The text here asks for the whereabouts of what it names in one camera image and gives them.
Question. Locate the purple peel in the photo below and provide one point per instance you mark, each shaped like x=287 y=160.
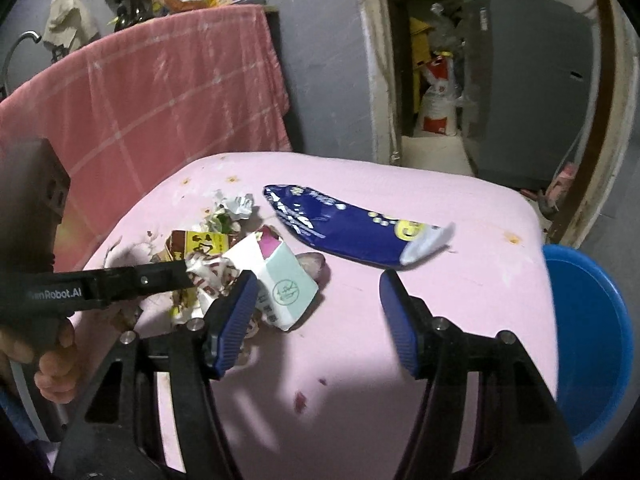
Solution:
x=312 y=265

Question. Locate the wooden door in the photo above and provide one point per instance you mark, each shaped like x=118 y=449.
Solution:
x=595 y=160

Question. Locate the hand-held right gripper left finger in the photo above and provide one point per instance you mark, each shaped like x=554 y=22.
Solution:
x=232 y=325

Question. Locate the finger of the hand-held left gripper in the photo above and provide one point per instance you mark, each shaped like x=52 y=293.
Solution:
x=145 y=280

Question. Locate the mint green carton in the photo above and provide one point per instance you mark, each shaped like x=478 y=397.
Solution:
x=285 y=285

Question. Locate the pink checked cloth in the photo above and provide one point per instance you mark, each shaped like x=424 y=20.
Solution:
x=150 y=110

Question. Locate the yellow box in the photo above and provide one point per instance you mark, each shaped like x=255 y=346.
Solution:
x=419 y=55

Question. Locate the white door frame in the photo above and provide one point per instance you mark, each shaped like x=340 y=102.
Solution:
x=377 y=85

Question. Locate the beige hanging cloth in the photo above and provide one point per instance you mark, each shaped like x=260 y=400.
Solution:
x=67 y=15

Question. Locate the white red sack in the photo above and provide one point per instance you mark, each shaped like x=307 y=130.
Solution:
x=440 y=105

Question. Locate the pink slipper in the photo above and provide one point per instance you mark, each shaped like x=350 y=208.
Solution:
x=560 y=185

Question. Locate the metal faucet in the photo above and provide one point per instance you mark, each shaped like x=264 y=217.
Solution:
x=27 y=34

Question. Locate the brown yellow wrapper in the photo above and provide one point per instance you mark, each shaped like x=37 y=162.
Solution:
x=200 y=242

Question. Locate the blue snack bag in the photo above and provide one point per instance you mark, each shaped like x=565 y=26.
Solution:
x=330 y=225

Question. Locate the white red wrapper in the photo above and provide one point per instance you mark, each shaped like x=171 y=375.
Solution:
x=210 y=272

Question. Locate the dark glass bottle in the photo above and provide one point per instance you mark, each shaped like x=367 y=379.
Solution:
x=125 y=10

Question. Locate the person's left hand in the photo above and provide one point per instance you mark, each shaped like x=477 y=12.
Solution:
x=55 y=370

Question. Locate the pink floral tablecloth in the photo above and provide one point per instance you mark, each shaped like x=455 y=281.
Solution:
x=450 y=185

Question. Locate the clear plastic bag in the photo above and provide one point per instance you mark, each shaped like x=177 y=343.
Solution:
x=447 y=30

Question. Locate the silver foil wrapper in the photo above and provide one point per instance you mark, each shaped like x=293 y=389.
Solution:
x=235 y=207

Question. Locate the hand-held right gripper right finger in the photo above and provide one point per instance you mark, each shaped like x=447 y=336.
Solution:
x=400 y=325

